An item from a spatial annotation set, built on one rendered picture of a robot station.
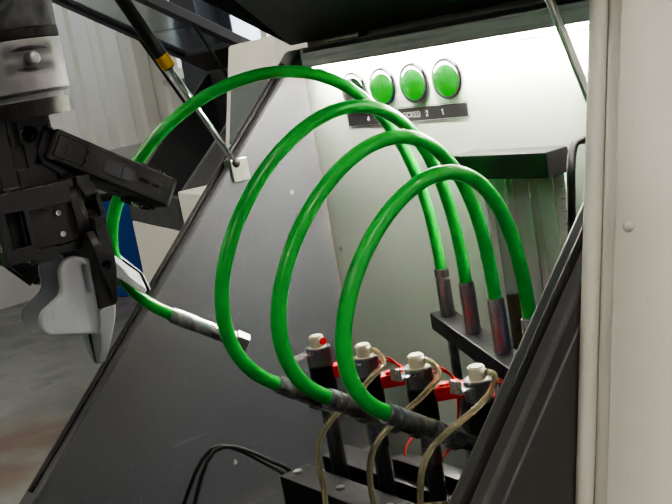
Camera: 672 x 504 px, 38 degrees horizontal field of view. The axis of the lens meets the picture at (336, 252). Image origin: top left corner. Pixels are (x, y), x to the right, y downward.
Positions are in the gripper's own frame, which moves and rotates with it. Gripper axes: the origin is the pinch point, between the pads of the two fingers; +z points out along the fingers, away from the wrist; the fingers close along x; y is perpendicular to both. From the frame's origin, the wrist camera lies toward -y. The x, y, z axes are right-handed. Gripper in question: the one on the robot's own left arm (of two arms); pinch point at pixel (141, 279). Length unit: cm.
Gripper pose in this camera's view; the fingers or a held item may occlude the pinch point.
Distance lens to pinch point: 110.4
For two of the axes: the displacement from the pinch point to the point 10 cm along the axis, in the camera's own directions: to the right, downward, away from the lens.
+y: -5.9, 8.1, -0.5
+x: 0.3, -0.4, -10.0
